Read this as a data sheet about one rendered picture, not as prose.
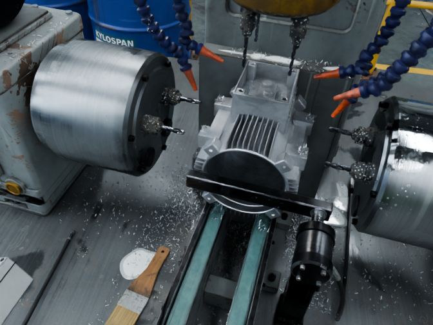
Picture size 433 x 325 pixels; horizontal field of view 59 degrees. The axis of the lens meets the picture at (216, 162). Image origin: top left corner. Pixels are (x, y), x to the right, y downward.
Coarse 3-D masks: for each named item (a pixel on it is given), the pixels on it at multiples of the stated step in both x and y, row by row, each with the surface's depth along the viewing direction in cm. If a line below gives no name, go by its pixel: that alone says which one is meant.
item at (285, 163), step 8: (232, 88) 79; (232, 96) 78; (296, 96) 76; (296, 104) 75; (304, 104) 75; (208, 144) 65; (216, 144) 65; (208, 152) 66; (216, 152) 65; (280, 160) 63; (288, 160) 63; (280, 168) 63; (288, 168) 63; (208, 200) 74; (272, 216) 72
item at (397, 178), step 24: (384, 120) 65; (408, 120) 59; (432, 120) 59; (360, 144) 72; (384, 144) 61; (408, 144) 58; (432, 144) 57; (336, 168) 66; (360, 168) 64; (384, 168) 59; (408, 168) 57; (432, 168) 57; (360, 192) 71; (384, 192) 58; (408, 192) 58; (432, 192) 57; (360, 216) 68; (384, 216) 60; (408, 216) 59; (432, 216) 58; (408, 240) 64; (432, 240) 61
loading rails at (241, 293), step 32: (224, 224) 80; (256, 224) 74; (288, 224) 87; (192, 256) 69; (256, 256) 69; (192, 288) 64; (224, 288) 72; (256, 288) 63; (160, 320) 59; (192, 320) 66
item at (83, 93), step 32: (64, 64) 68; (96, 64) 68; (128, 64) 68; (160, 64) 74; (32, 96) 70; (64, 96) 67; (96, 96) 66; (128, 96) 65; (160, 96) 77; (64, 128) 69; (96, 128) 67; (128, 128) 67; (160, 128) 71; (96, 160) 72; (128, 160) 70
